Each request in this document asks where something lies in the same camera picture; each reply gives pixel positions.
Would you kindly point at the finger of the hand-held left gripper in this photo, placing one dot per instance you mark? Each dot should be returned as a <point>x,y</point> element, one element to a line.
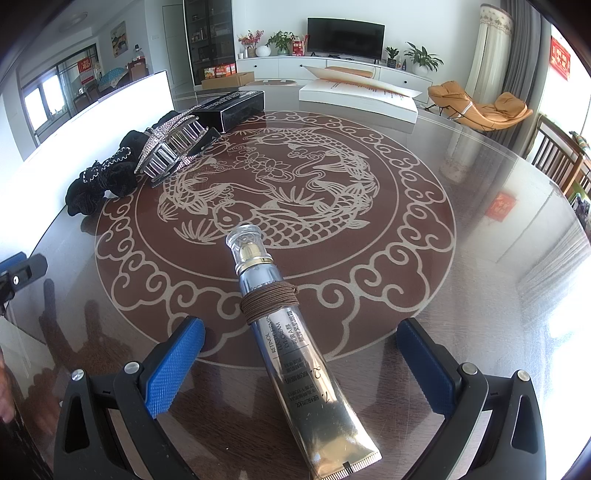
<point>28,270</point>

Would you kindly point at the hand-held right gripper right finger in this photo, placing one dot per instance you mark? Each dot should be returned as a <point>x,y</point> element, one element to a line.
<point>425,364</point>

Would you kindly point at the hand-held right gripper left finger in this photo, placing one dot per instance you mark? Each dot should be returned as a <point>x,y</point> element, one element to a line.
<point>173,364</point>

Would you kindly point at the silver cream tube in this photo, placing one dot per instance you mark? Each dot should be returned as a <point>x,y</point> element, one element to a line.
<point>295,369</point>

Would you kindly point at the black velvet scrunchie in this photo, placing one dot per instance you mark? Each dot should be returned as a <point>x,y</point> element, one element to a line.
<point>99,184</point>
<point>136,144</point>

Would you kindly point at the rhinestone hair claw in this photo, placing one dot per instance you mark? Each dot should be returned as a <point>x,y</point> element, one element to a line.
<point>161,147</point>

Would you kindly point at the blue patterned tablecloth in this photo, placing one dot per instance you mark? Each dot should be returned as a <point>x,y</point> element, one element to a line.
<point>113,77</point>

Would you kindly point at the wooden dining chair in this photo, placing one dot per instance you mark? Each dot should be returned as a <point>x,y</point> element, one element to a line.
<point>556,152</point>

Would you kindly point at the orange lounge chair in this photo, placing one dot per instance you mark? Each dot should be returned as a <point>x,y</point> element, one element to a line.
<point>489,110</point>

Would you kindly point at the black rectangular box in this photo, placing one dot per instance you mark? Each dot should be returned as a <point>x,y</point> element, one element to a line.
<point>240,110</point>

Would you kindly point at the white flat cardboard box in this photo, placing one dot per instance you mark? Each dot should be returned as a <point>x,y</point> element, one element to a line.
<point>360,99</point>

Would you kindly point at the brown cardboard box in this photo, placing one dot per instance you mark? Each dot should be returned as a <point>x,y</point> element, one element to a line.
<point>228,81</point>

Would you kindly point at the dark glass display cabinet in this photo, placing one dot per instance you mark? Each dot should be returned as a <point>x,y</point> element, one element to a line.
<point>210,41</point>

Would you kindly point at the large leafy potted plant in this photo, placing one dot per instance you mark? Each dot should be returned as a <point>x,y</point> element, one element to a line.
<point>422,57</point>

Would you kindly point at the small potted plant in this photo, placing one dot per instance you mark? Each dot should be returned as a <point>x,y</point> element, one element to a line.
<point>391,56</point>

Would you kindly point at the grey curtain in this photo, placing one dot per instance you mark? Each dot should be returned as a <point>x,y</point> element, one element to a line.
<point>531,69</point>

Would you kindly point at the white television cabinet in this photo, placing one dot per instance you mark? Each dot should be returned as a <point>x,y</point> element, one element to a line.
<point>277,67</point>

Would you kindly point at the red flower bouquet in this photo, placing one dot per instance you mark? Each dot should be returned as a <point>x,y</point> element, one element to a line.
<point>249,40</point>

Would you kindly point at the covered standing air conditioner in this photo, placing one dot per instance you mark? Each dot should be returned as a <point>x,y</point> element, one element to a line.
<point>489,50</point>

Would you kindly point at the white round vase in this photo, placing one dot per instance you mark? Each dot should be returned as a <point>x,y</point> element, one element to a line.
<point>263,51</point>

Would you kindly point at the black television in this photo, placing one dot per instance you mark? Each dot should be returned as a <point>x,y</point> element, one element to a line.
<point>346,38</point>

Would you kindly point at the green potted plant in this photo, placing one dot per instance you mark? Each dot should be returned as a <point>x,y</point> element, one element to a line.
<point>280,41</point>

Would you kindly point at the red gift box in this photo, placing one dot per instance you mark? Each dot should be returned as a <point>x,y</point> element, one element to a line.
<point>299,47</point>

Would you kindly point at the framed wall picture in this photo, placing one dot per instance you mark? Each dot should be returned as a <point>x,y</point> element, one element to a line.
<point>119,39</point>

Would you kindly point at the red wall decoration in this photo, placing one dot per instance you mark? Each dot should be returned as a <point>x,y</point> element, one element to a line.
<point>561,59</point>

